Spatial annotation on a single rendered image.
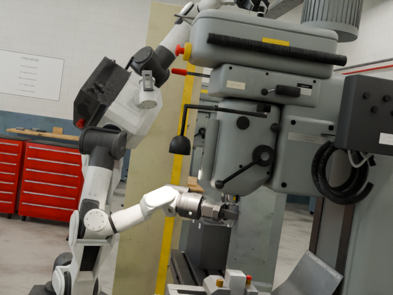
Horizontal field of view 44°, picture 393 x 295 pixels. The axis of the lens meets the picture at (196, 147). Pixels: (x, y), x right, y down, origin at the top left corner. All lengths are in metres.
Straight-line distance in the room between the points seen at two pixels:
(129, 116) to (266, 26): 0.62
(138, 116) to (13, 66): 9.13
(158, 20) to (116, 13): 7.44
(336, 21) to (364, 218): 0.65
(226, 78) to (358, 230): 0.65
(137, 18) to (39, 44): 2.12
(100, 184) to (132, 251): 1.79
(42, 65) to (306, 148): 9.46
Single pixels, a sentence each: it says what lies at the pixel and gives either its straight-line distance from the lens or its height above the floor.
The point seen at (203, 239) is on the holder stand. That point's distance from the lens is 2.00.
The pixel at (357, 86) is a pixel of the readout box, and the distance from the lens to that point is 1.40.
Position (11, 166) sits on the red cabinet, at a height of 0.67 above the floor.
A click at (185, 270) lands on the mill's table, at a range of 2.00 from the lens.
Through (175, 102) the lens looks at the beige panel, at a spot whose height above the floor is 1.65.
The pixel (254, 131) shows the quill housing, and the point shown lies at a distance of 1.58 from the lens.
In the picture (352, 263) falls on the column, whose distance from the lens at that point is 1.70.
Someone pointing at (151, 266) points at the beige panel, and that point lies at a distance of 3.52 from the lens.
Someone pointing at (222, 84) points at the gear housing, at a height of 1.66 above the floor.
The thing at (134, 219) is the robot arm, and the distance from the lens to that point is 1.71.
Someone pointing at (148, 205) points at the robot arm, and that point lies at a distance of 1.69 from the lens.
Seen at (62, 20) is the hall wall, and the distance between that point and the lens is 10.87.
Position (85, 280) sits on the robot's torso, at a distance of 2.35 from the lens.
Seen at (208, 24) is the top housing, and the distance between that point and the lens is 1.55.
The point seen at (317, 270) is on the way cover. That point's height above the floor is 1.06.
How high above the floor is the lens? 1.53
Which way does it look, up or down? 3 degrees down
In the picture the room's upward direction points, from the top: 8 degrees clockwise
